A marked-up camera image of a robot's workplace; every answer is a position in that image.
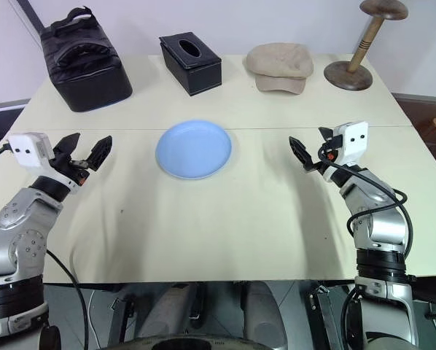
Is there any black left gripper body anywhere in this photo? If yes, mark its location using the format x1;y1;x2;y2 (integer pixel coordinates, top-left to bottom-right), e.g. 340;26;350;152
49;147;92;187

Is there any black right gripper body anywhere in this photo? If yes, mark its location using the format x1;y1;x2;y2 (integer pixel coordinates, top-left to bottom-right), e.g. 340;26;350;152
304;133;346;173

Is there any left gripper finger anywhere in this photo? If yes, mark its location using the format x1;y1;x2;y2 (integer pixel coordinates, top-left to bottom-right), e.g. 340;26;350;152
85;135;114;173
54;133;82;162

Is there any light blue round plate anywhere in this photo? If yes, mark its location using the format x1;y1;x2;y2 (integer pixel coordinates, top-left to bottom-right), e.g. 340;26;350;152
155;119;233;180

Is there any wooden hat stand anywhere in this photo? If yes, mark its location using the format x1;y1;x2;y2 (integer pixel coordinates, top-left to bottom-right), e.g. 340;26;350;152
323;0;409;91

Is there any beige flat cap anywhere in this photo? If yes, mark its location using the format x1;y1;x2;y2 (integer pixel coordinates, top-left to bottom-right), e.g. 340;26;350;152
245;42;315;96

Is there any black padded bag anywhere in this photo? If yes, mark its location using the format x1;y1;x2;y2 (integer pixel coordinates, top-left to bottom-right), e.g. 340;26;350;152
39;5;134;113

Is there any cream tablecloth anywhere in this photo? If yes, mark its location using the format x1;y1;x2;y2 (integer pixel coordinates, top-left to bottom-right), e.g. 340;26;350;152
0;127;436;284

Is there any black leather tissue box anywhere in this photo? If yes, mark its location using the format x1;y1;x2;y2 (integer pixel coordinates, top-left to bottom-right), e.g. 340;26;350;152
158;31;223;97

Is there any grey rounded shape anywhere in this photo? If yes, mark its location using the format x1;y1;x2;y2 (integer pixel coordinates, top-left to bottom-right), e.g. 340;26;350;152
241;281;288;346
139;282;199;342

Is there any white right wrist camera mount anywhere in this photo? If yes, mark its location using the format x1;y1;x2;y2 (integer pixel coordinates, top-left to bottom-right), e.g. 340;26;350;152
320;120;370;182

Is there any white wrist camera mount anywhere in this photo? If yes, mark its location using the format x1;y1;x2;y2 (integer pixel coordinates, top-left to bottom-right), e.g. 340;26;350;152
320;120;370;182
5;132;55;174

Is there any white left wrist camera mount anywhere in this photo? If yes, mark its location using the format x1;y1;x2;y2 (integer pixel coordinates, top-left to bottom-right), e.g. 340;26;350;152
5;132;55;174

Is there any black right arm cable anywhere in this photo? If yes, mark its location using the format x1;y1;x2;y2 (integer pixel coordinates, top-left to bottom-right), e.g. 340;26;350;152
325;159;418;289

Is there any black strap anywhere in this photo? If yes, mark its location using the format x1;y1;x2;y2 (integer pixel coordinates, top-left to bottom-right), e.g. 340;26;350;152
16;0;48;36

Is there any thin white cable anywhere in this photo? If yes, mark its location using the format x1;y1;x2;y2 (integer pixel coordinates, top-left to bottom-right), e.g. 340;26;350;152
85;289;99;350

